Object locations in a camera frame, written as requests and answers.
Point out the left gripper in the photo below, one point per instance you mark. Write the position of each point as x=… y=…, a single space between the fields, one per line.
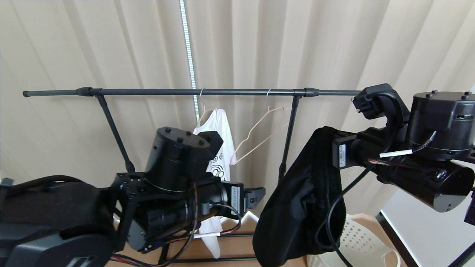
x=226 y=198

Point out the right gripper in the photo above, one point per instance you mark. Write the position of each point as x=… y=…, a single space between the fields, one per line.
x=356 y=148

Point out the black garment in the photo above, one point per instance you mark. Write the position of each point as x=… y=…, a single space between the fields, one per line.
x=297 y=207

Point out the white printed t-shirt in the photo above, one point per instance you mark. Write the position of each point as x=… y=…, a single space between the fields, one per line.
x=222 y=126

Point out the pink clothes hanger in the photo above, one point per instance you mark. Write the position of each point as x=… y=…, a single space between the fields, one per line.
x=256 y=142
x=202 y=111

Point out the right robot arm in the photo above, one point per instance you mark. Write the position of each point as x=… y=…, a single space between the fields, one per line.
x=438 y=122

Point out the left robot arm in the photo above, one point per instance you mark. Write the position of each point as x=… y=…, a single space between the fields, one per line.
x=55 y=222

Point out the white laundry basket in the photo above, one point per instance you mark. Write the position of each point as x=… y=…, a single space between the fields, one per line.
x=363 y=241

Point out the black clothes rack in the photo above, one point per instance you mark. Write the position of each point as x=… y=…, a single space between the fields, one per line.
x=148 y=91

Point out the beige curtain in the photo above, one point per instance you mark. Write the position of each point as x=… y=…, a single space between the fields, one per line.
x=92 y=44

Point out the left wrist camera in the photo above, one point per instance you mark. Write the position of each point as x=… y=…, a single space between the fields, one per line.
x=213 y=142

